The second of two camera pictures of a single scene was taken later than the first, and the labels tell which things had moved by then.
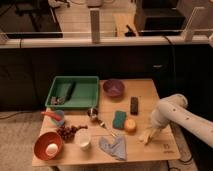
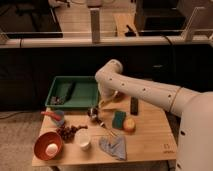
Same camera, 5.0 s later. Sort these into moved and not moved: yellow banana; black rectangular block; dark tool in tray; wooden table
Moved: yellow banana
Not moved: wooden table; dark tool in tray; black rectangular block
